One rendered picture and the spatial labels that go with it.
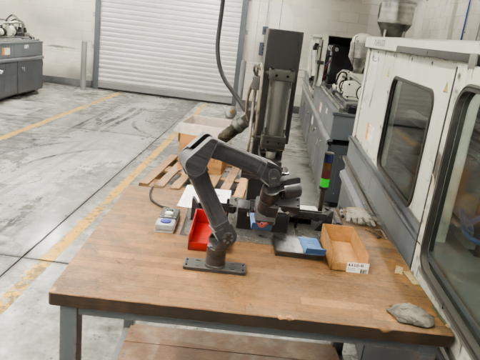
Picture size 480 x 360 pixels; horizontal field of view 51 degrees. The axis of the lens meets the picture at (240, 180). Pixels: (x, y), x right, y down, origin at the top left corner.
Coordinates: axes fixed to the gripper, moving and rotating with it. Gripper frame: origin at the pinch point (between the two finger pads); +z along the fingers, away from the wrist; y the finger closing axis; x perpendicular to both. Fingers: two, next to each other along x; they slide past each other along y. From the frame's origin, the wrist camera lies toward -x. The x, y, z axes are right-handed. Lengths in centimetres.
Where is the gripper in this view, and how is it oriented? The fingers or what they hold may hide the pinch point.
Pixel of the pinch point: (261, 225)
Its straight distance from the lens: 173.3
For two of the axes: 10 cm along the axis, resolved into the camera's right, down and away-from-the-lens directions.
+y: 0.5, -7.4, 6.7
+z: -1.2, 6.6, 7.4
